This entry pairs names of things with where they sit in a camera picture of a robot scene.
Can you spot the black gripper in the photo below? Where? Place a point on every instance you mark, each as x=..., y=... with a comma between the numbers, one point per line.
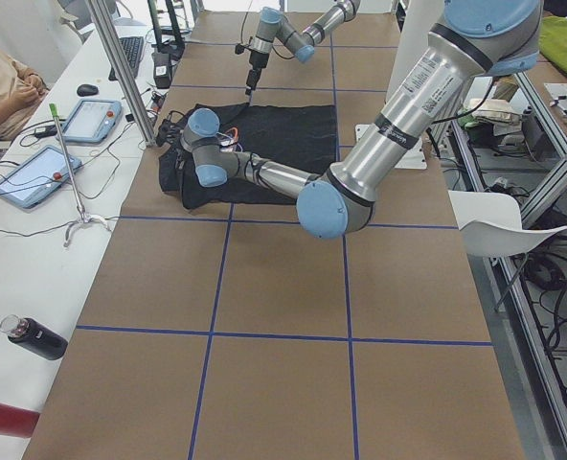
x=180, y=154
x=256, y=60

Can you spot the black printed t-shirt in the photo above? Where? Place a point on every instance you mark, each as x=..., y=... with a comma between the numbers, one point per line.
x=304, y=138

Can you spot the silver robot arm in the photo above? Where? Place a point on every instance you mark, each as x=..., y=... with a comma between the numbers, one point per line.
x=275, y=33
x=469, y=39

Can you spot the black power adapter box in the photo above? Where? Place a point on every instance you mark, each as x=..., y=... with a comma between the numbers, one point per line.
x=162, y=70

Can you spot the far blue teach pendant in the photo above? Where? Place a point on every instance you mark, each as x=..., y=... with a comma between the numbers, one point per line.
x=91, y=121

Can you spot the blue teach pendant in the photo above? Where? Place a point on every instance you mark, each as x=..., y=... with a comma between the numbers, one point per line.
x=91, y=121
x=35, y=179

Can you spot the black keyboard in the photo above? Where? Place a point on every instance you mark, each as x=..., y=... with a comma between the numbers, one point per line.
x=133, y=46

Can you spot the black computer mouse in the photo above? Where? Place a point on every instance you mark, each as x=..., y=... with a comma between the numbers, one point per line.
x=85, y=90

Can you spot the metal stand with green tip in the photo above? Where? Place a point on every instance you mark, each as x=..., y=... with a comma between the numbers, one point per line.
x=84, y=218

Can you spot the near blue teach pendant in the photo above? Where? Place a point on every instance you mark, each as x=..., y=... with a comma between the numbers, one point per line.
x=35, y=179

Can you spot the seated person beige shirt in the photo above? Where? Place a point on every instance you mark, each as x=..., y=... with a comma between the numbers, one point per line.
x=21, y=92

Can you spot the black drink bottle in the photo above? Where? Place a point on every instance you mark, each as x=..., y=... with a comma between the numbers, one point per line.
x=33, y=336

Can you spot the white plastic chair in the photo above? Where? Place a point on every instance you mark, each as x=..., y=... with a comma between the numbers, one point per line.
x=491, y=225

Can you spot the red bottle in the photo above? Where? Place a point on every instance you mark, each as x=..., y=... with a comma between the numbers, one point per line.
x=17, y=422

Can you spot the aluminium frame post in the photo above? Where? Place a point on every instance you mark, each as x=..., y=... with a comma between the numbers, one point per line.
x=117, y=58

